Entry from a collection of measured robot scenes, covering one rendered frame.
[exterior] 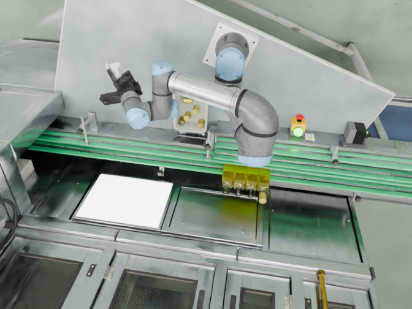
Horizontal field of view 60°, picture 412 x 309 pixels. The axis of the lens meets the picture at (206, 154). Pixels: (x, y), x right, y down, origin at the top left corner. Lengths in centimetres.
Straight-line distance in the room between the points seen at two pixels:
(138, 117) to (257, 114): 43
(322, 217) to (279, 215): 22
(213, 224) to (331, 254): 56
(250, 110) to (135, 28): 87
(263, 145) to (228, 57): 45
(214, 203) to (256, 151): 71
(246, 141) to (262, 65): 67
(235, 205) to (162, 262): 46
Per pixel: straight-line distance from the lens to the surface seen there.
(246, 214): 177
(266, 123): 111
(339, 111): 189
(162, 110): 132
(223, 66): 145
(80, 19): 189
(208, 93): 117
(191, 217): 174
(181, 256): 162
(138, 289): 157
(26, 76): 234
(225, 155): 180
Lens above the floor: 236
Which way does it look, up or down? 52 degrees down
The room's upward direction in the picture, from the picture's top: 166 degrees counter-clockwise
